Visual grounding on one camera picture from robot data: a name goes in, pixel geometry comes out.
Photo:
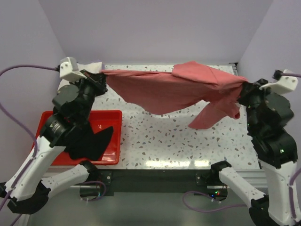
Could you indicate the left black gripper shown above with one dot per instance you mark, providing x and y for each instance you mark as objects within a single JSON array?
[{"x": 98, "y": 80}]

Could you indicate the black t shirt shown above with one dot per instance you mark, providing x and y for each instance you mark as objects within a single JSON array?
[{"x": 90, "y": 145}]

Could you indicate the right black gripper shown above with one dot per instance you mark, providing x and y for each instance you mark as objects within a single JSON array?
[{"x": 249, "y": 87}]

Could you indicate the red plastic bin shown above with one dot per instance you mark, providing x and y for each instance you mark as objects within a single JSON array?
[{"x": 106, "y": 123}]

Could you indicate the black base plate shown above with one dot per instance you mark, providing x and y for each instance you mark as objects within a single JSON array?
[{"x": 154, "y": 181}]

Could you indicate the folded white t shirt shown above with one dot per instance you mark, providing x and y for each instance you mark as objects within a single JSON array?
[{"x": 94, "y": 67}]

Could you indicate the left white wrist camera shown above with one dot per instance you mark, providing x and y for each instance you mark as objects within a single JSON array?
[{"x": 69, "y": 71}]

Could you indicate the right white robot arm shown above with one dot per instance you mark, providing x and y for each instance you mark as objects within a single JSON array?
[{"x": 267, "y": 113}]

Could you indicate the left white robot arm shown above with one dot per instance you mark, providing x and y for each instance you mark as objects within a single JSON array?
[{"x": 67, "y": 130}]

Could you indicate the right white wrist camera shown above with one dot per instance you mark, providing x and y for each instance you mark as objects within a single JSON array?
[{"x": 286, "y": 81}]

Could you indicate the aluminium frame rail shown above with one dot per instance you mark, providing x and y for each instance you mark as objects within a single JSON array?
[{"x": 253, "y": 176}]

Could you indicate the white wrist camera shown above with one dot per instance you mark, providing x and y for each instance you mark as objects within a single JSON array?
[
  {"x": 69, "y": 71},
  {"x": 286, "y": 81}
]

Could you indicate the pink t shirt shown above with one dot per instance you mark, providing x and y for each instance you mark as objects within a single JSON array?
[{"x": 187, "y": 84}]

